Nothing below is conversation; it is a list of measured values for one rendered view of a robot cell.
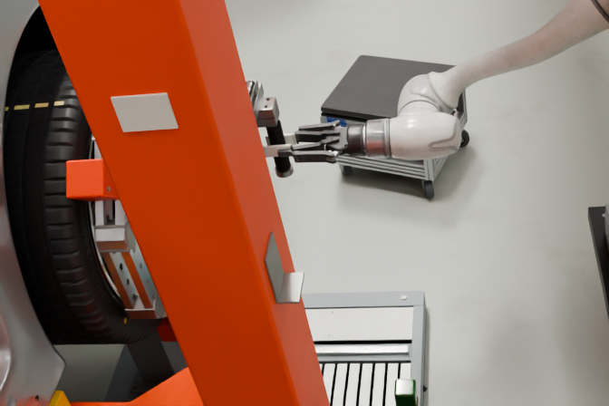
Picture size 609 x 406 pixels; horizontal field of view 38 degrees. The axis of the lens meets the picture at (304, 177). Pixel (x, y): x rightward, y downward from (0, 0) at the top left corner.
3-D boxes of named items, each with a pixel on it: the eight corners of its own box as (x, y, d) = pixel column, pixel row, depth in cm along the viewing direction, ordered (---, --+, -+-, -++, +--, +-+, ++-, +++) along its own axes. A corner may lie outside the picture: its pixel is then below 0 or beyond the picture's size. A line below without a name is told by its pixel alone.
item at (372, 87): (472, 141, 324) (467, 64, 302) (438, 205, 300) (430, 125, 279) (368, 125, 343) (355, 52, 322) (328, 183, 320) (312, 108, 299)
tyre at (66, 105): (88, 369, 217) (118, 129, 242) (178, 369, 212) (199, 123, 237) (-73, 304, 157) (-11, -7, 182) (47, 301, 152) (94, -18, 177)
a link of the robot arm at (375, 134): (394, 141, 203) (369, 143, 205) (390, 110, 198) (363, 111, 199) (391, 166, 196) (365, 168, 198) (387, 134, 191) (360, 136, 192)
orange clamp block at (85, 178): (87, 165, 168) (64, 160, 160) (125, 162, 167) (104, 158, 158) (87, 201, 168) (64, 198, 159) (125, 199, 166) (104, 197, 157)
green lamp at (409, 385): (397, 391, 170) (394, 378, 167) (417, 391, 169) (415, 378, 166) (395, 408, 167) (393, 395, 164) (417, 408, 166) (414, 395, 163)
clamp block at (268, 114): (242, 116, 202) (236, 97, 198) (280, 113, 200) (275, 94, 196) (237, 130, 198) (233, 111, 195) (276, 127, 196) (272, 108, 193)
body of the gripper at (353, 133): (366, 164, 197) (326, 166, 199) (369, 140, 204) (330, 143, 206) (362, 138, 193) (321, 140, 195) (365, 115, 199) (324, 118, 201)
